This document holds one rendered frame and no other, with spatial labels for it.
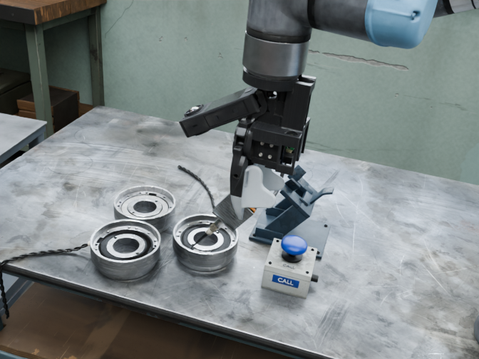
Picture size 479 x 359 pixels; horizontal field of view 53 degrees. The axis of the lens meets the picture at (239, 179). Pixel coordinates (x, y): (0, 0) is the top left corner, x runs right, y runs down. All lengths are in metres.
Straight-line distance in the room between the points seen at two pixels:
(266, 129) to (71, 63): 2.24
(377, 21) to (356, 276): 0.45
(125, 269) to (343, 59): 1.73
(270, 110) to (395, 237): 0.43
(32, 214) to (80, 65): 1.89
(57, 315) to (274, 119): 0.65
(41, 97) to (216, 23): 0.85
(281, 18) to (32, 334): 0.76
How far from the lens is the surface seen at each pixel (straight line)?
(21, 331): 1.05
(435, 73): 2.29
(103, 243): 0.77
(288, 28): 0.54
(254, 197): 0.63
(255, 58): 0.55
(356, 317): 0.74
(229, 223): 0.69
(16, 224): 0.88
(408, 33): 0.49
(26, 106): 2.48
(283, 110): 0.59
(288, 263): 0.73
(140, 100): 2.62
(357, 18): 0.50
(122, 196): 0.87
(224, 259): 0.75
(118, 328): 1.02
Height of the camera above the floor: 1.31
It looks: 30 degrees down
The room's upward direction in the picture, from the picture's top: 7 degrees clockwise
